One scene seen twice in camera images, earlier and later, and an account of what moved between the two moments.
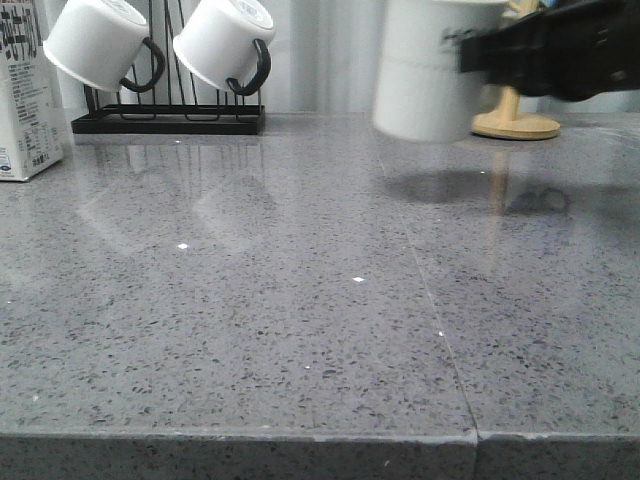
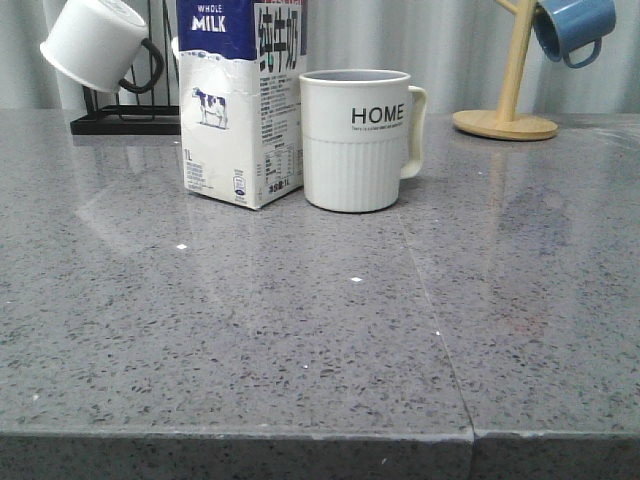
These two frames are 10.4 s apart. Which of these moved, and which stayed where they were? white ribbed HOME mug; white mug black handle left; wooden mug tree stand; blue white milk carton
Moved: blue white milk carton; white ribbed HOME mug
Stayed: wooden mug tree stand; white mug black handle left
